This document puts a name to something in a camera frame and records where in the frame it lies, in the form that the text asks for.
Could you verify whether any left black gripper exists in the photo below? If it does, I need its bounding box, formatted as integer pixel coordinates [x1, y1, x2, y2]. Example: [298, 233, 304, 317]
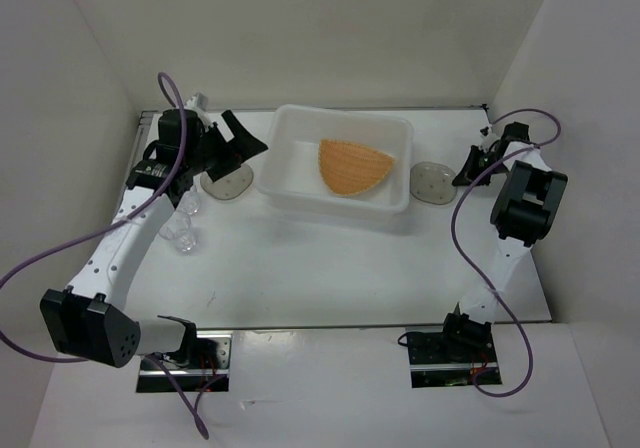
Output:
[185, 110, 267, 181]

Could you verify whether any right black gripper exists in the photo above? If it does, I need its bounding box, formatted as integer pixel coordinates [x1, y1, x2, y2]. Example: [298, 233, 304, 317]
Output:
[453, 145, 510, 187]

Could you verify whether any smoky plate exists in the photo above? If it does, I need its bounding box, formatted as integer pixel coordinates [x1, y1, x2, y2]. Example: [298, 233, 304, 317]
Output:
[410, 161, 457, 205]
[200, 164, 254, 201]

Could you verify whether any clear cup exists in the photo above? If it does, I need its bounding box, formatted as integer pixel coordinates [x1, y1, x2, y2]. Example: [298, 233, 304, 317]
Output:
[159, 210, 198, 253]
[178, 190, 201, 216]

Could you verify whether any orange woven basket plate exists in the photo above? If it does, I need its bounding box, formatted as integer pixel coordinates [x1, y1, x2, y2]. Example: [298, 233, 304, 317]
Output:
[318, 139, 395, 197]

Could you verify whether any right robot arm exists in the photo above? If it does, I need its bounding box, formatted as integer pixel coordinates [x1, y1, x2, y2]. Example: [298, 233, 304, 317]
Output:
[438, 122, 568, 361]

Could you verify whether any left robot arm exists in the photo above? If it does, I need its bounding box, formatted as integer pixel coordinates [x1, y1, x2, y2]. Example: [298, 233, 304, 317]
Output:
[40, 108, 268, 368]

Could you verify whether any white plastic bin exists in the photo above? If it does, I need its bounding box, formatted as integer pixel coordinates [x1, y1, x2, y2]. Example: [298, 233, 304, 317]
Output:
[256, 105, 414, 219]

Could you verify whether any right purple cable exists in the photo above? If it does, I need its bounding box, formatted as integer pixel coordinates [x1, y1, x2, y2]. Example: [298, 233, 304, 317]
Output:
[451, 108, 562, 400]

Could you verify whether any purple cable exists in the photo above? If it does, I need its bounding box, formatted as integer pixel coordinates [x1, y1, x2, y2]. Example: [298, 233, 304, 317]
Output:
[0, 71, 226, 441]
[451, 108, 562, 400]

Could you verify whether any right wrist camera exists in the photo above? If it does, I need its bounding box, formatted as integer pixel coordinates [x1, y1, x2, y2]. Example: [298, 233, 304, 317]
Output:
[478, 124, 501, 152]

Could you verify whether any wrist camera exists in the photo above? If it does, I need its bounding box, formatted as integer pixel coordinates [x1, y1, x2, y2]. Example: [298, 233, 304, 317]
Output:
[184, 92, 208, 117]
[478, 124, 501, 152]

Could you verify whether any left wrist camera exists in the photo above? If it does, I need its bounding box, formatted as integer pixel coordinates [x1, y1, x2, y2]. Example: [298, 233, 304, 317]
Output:
[184, 92, 208, 117]

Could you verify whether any aluminium rail table edge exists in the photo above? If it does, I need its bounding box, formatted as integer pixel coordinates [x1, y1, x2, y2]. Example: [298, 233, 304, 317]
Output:
[125, 110, 157, 176]

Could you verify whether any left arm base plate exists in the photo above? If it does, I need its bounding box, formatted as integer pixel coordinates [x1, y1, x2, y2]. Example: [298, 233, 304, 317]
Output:
[135, 330, 233, 394]

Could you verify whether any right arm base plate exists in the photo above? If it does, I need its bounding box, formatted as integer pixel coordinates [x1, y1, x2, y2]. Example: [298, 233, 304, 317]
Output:
[397, 328, 502, 389]

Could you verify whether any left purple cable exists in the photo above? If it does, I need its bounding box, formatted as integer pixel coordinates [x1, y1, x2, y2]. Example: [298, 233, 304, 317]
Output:
[0, 71, 226, 441]

